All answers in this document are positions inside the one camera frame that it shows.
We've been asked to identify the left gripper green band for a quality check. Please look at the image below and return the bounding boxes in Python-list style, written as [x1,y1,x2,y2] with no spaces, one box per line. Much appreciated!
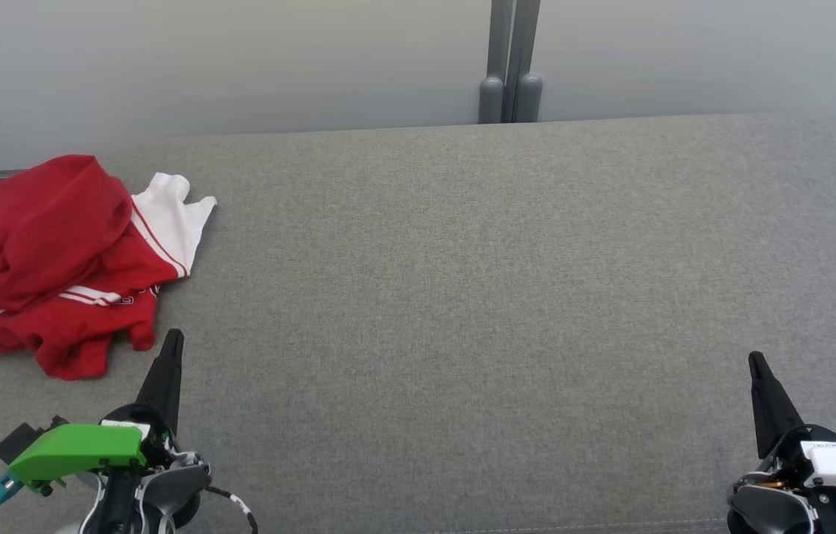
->
[8,329,185,496]

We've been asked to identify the red jersey with white sleeves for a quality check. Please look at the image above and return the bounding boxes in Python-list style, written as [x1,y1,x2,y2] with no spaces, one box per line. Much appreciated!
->
[0,172,218,381]

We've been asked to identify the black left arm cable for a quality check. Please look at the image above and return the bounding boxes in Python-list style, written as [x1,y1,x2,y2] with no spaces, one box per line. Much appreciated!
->
[203,484,260,534]

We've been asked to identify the grey partition post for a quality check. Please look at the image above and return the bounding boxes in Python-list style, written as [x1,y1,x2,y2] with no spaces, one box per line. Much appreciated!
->
[504,0,543,124]

